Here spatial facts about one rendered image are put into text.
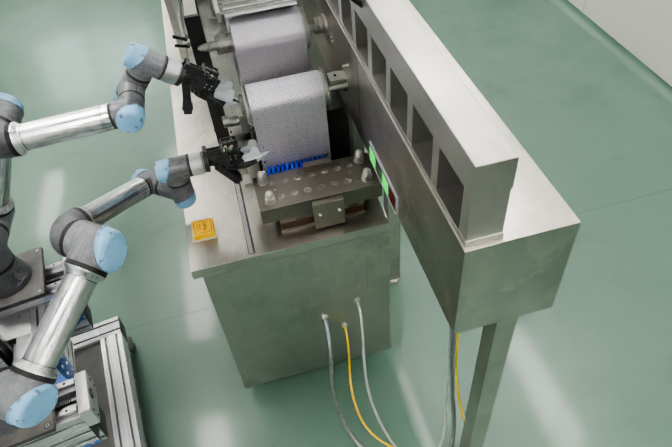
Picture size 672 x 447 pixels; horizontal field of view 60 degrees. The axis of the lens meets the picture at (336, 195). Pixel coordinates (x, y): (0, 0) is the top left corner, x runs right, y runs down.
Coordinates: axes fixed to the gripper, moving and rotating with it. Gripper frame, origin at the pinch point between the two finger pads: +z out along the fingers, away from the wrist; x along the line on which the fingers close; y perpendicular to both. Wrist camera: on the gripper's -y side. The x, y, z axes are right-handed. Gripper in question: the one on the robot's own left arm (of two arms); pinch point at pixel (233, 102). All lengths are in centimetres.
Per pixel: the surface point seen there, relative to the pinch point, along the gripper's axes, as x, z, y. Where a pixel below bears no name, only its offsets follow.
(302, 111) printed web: -8.3, 17.5, 10.9
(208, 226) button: -18.7, 7.5, -36.5
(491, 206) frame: -91, 14, 49
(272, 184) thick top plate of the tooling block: -16.3, 19.5, -13.9
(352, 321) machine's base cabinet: -34, 75, -51
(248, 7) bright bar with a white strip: 21.8, -3.5, 22.7
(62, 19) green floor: 356, -18, -177
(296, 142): -8.3, 22.4, -0.4
